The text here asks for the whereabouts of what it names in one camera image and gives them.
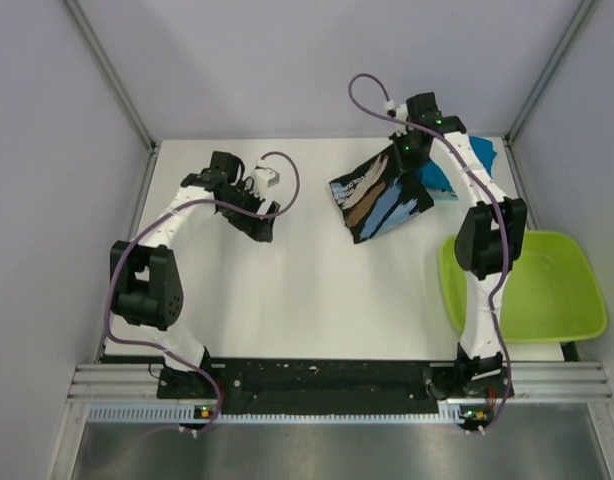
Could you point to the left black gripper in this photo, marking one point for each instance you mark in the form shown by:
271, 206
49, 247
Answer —
259, 228

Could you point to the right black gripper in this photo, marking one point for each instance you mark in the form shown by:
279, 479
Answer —
405, 165

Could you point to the black t shirt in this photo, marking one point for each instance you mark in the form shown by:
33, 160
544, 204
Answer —
378, 196

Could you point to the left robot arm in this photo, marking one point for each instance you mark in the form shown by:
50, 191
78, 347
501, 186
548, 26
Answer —
147, 287

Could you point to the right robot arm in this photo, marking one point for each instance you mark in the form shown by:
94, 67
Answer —
486, 246

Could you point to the top blue folded shirt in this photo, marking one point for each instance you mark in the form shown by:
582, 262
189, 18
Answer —
433, 178

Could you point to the light teal folded shirt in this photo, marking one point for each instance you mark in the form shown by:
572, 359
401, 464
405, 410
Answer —
441, 195

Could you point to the green plastic basin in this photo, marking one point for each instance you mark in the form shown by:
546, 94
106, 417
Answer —
550, 294

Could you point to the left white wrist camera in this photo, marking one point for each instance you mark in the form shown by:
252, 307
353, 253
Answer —
261, 179

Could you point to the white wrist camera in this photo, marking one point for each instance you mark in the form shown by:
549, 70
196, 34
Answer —
261, 179
400, 114

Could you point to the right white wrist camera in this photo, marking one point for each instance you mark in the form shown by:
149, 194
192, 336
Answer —
400, 114

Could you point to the left aluminium frame post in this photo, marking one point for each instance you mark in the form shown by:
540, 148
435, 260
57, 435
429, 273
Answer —
108, 72

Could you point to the aluminium frame post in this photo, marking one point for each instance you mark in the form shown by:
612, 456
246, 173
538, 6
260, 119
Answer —
582, 15
108, 72

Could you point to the right aluminium frame post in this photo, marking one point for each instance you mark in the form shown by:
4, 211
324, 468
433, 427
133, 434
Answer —
582, 15

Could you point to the light blue cable duct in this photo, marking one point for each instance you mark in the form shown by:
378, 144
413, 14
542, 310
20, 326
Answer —
199, 415

